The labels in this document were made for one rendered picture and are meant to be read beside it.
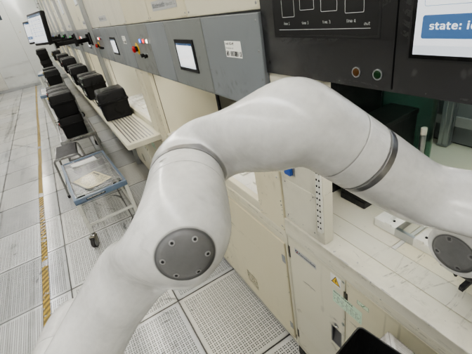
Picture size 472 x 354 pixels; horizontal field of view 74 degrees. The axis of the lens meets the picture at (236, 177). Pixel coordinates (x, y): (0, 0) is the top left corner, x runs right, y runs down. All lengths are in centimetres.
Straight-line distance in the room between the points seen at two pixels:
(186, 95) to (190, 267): 203
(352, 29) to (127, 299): 61
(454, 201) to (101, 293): 45
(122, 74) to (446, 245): 344
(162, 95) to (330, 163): 194
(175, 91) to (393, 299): 181
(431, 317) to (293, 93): 73
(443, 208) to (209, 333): 167
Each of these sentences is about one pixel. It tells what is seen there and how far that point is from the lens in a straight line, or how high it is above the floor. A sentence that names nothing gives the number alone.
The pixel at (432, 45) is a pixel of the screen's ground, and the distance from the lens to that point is 62.
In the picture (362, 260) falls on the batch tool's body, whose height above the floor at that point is 87.
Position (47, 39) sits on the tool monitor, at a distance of 350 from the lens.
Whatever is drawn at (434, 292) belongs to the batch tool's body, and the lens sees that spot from 100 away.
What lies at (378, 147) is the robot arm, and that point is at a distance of 37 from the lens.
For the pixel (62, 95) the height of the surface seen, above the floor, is 96.
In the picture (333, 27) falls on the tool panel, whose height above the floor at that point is 152.
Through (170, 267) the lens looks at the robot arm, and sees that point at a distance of 31.
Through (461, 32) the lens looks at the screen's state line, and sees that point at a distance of 60.
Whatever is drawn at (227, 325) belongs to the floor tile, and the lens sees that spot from 198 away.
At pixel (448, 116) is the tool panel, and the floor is 101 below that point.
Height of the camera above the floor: 160
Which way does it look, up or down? 30 degrees down
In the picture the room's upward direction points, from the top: 11 degrees counter-clockwise
